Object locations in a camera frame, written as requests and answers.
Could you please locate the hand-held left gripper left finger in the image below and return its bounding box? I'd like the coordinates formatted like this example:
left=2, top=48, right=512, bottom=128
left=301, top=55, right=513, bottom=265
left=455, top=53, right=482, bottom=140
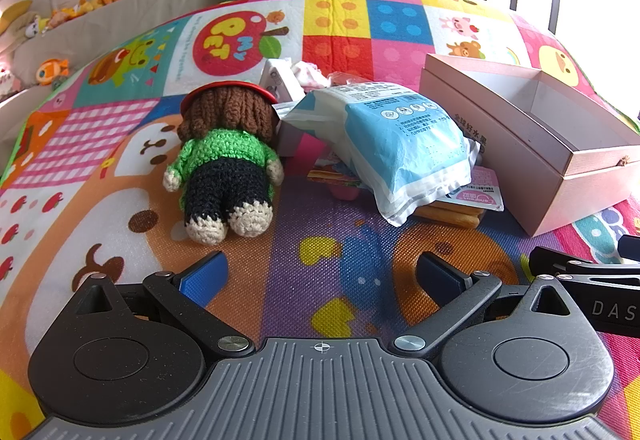
left=65, top=250, right=256, bottom=361

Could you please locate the pink white cloth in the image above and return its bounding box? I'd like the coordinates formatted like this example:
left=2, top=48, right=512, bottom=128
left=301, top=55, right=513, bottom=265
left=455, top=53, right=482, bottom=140
left=291, top=61, right=332, bottom=89

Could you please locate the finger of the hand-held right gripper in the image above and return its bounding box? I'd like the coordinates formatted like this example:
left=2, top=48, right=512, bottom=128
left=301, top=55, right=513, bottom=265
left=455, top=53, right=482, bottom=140
left=557, top=272, right=640, bottom=295
left=529, top=235, right=640, bottom=272

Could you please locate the pink label sachet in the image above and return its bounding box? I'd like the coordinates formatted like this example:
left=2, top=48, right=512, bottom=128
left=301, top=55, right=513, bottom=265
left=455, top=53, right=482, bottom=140
left=445, top=165, right=503, bottom=212

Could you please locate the clear plastic wrapper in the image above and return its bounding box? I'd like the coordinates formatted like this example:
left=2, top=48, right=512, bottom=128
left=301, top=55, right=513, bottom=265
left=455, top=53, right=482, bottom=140
left=327, top=72, right=372, bottom=89

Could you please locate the row of yellow orange plushes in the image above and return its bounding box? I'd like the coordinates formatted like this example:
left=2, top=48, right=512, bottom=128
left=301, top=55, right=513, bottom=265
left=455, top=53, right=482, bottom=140
left=47, top=0, right=123, bottom=27

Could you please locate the blue white plastic packet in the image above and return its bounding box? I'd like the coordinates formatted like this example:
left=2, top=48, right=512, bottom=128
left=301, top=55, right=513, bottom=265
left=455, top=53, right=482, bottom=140
left=280, top=82, right=482, bottom=227

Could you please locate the yellow banana plush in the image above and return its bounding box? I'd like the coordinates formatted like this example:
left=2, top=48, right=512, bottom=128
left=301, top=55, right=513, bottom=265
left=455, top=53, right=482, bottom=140
left=0, top=0, right=33, bottom=33

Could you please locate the sandwich print packet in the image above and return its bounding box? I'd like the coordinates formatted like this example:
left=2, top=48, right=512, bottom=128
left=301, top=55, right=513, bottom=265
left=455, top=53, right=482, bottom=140
left=306, top=152, right=371, bottom=202

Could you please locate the orange fish plush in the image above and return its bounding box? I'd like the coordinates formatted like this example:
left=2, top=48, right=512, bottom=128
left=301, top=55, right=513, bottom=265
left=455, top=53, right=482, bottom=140
left=34, top=58, right=70, bottom=87

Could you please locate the crochet doll green sweater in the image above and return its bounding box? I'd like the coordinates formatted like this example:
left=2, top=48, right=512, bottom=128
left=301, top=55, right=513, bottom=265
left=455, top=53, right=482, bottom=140
left=163, top=81, right=285, bottom=247

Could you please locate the small white box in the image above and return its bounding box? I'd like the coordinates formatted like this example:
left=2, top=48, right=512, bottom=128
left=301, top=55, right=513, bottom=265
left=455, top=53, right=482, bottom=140
left=259, top=58, right=306, bottom=103

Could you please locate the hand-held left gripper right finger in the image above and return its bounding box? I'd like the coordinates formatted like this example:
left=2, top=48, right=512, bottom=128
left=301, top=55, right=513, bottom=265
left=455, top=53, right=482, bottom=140
left=392, top=252, right=583, bottom=361

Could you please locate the colourful cartoon play mat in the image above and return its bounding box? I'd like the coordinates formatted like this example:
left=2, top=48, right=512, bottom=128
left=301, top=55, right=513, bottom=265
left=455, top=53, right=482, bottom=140
left=0, top=0, right=640, bottom=440

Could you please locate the wooden block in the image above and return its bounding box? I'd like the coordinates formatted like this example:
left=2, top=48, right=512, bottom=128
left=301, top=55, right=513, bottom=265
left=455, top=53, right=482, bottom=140
left=412, top=202, right=488, bottom=228

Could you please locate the pink cardboard box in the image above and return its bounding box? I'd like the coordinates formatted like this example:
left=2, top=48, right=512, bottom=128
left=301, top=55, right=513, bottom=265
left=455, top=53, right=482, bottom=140
left=419, top=53, right=640, bottom=237

